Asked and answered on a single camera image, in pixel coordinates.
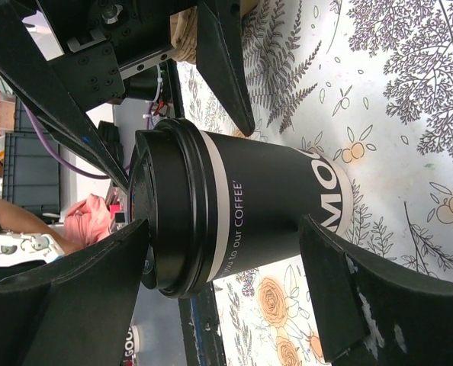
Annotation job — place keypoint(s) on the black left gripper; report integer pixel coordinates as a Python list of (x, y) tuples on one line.
[(113, 50)]

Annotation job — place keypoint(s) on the white paper cup stack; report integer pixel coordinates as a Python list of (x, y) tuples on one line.
[(131, 347)]

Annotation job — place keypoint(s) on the pink cloth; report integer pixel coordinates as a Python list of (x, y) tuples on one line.
[(88, 221)]

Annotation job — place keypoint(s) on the black sleeved paper cup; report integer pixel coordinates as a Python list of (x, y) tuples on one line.
[(262, 191)]

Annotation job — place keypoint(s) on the brown cardboard cup carrier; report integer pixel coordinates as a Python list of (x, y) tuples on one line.
[(188, 34)]

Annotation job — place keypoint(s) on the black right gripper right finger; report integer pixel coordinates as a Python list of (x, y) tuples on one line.
[(371, 311)]

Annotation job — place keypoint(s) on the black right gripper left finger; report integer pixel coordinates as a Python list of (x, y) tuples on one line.
[(77, 309)]

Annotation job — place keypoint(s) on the dark storage crate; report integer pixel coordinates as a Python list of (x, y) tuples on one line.
[(30, 175)]

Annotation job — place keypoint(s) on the floral patterned table mat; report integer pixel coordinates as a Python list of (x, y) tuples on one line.
[(368, 84)]

